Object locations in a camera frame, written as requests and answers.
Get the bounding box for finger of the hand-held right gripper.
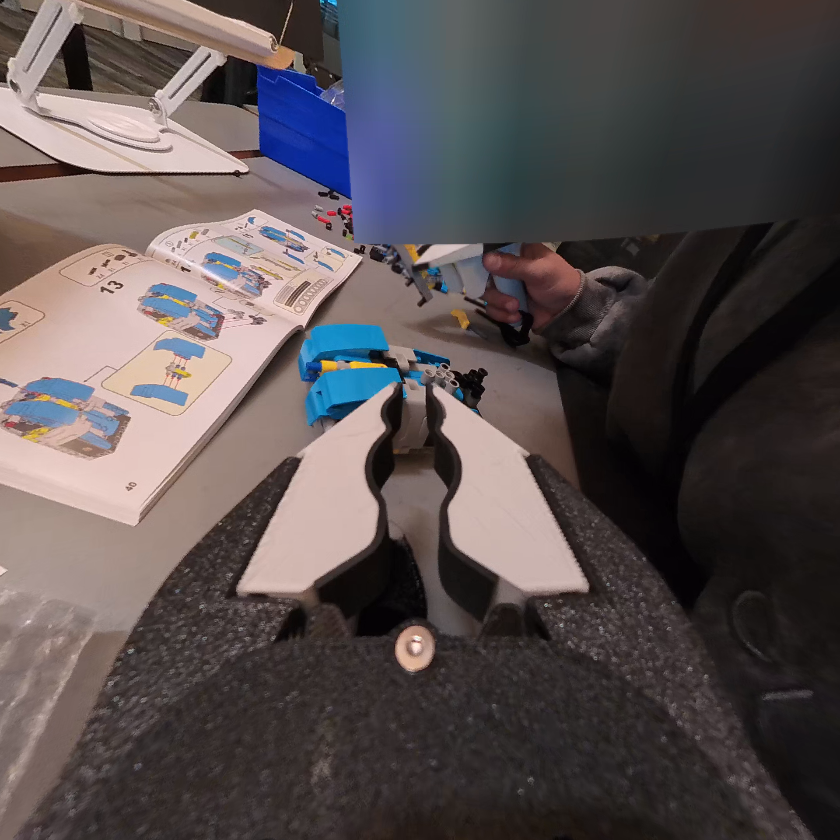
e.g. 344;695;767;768
441;255;493;298
410;243;490;271

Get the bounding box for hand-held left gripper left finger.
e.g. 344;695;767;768
236;382;403;602

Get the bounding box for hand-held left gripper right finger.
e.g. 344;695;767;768
425;384;589;621

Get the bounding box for pile of brick pieces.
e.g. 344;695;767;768
310;185;490;298

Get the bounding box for blue brick vehicle model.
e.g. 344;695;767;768
298;323;490;460

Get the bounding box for grey desk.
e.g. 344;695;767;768
0;85;580;840

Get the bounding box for person's right hand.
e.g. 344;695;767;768
481;241;586;333

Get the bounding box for blue plastic bin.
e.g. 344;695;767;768
257;66;353;199

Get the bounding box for building instruction booklet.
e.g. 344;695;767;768
0;210;363;527

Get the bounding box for crumpled clear plastic bag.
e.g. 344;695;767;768
0;586;101;791

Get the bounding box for white laptop stand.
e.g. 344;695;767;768
0;0;296;178

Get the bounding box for black shoulder strap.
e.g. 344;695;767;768
676;223;775;427

